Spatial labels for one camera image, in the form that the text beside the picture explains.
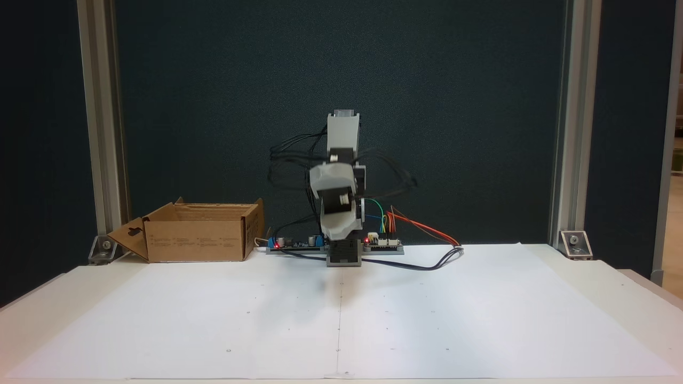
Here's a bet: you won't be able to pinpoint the grey tapered fixed gripper finger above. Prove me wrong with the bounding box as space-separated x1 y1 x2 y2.
321 205 360 241

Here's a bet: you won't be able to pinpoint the blue power circuit board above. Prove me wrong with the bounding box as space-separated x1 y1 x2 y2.
267 235 327 254

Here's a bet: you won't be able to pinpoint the motor controller circuit board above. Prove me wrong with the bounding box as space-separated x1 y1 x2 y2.
363 234 404 255

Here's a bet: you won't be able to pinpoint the open cardboard box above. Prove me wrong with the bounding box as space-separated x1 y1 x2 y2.
107 197 265 263

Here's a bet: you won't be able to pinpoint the large white paper sheet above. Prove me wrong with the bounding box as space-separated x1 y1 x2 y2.
5 243 678 380

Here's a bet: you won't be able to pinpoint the green yellow blue jumper wires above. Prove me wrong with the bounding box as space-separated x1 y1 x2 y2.
363 198 388 236

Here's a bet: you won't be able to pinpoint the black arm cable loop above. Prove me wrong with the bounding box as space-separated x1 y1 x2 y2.
267 125 418 227

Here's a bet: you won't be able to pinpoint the orange and red wires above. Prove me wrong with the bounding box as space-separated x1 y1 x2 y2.
387 205 460 247

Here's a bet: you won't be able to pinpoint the black cable with white connector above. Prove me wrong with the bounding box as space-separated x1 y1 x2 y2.
275 245 465 272

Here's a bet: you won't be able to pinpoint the aluminium frame post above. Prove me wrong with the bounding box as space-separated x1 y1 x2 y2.
549 0 601 247
651 0 683 287
77 0 130 252

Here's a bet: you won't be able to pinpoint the metal corner bracket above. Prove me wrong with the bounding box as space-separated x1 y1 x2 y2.
88 235 119 266
559 230 593 261

